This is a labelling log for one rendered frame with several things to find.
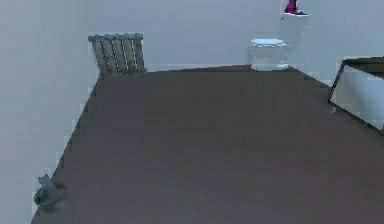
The white toilet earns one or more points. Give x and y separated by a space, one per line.
275 46

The magenta bottle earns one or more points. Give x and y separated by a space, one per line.
292 6

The grey wall radiator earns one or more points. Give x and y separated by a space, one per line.
118 55

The white cabinet with dark frame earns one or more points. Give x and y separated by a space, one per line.
358 93

